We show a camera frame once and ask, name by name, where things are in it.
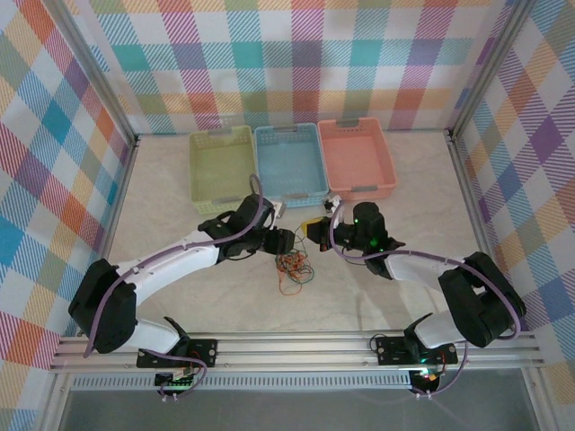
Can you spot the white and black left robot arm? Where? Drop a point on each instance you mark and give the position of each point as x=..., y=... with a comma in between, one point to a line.
x=179, y=260

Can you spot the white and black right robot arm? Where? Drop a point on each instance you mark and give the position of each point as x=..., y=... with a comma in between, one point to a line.
x=422, y=269

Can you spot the green plastic basket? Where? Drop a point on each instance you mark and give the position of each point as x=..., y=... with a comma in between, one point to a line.
x=220, y=170

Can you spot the blue plastic basket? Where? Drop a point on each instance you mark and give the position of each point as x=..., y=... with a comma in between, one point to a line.
x=289, y=161

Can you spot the pink plastic basket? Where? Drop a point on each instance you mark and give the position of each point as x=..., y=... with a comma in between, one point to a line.
x=355, y=157

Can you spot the right controller board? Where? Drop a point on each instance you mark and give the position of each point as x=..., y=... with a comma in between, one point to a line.
x=427, y=376

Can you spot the controller board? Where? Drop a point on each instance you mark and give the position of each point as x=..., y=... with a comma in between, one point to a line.
x=177, y=381
x=427, y=376

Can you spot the left controller board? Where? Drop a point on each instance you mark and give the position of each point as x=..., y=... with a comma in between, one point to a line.
x=177, y=381

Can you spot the aluminium mounting rail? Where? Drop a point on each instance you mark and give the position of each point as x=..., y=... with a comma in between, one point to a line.
x=292, y=350

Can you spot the aluminium side rail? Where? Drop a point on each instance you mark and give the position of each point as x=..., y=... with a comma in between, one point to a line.
x=121, y=215
x=469, y=197

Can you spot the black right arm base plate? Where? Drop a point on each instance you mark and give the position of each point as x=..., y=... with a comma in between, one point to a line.
x=391, y=350

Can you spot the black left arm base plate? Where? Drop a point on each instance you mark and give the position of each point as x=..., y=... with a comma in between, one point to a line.
x=204, y=352

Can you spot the aluminium frame post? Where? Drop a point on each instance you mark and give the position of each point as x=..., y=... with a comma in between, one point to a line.
x=489, y=72
x=96, y=74

